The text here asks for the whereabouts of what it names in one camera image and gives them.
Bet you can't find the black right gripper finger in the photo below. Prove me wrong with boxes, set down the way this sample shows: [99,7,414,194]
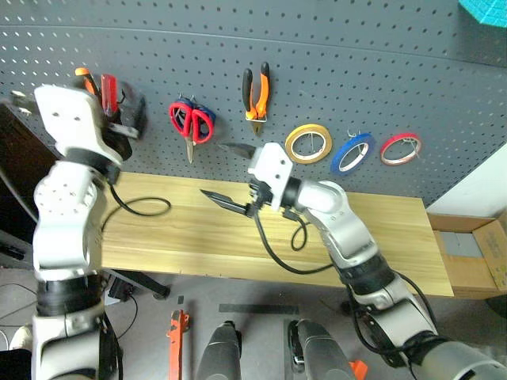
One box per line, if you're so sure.
[218,142,258,160]
[200,188,255,217]

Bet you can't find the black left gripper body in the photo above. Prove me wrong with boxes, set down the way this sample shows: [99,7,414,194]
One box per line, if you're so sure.
[101,122,140,162]

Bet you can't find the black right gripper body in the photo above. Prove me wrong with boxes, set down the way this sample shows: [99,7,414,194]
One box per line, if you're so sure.
[246,178,278,218]

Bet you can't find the red handled screwdriver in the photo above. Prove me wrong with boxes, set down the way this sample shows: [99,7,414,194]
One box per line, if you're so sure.
[101,74,119,116]

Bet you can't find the orange black combination pliers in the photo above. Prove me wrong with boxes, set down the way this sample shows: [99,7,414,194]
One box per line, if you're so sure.
[242,62,271,138]

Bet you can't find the red handled scissors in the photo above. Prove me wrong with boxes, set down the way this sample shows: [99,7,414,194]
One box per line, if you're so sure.
[169,101,217,164]

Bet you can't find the blue tape roll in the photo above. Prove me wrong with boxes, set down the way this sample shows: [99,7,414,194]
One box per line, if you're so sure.
[330,132,376,177]

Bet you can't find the orange metal bar clamp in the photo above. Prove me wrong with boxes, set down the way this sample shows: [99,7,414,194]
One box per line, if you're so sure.
[166,309,190,380]

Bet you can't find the orange black screwdriver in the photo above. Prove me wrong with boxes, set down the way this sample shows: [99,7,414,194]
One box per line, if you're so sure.
[74,66,101,96]

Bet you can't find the yellow tape roll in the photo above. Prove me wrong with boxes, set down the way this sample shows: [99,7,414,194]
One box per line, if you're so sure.
[284,123,334,164]

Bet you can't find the black floor tape strip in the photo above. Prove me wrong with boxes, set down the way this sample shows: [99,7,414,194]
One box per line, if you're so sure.
[219,303,301,316]

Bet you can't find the black table leg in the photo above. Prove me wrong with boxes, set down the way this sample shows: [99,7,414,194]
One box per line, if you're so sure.
[103,268,171,300]

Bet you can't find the red tape roll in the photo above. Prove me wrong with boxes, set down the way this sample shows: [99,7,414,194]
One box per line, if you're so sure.
[379,132,423,167]

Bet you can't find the grey perforated pegboard panel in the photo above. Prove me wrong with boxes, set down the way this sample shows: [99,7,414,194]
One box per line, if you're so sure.
[0,0,507,207]

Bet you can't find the dark grey rounded housing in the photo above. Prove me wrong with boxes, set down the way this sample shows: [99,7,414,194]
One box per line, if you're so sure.
[196,320,243,380]
[287,318,356,380]

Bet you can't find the orange plastic piece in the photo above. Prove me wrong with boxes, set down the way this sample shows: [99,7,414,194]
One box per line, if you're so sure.
[348,359,369,380]

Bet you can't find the white rounded object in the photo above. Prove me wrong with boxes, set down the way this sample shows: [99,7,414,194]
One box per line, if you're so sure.
[8,324,33,352]

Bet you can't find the brown cardboard box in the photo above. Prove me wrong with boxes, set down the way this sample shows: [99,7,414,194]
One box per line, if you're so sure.
[425,211,507,301]

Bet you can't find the cyan plastic basket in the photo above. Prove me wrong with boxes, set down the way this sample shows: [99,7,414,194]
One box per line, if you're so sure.
[458,0,507,28]

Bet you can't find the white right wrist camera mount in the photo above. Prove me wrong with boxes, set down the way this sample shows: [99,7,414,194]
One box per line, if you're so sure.
[247,142,295,211]

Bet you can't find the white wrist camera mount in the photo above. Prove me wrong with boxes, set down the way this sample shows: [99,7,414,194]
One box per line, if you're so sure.
[247,142,295,211]
[33,85,124,165]

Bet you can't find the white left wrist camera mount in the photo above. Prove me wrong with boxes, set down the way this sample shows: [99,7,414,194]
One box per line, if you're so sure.
[33,85,124,165]

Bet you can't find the blue handled scissors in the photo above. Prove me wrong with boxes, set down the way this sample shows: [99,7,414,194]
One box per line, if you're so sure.
[176,94,218,134]

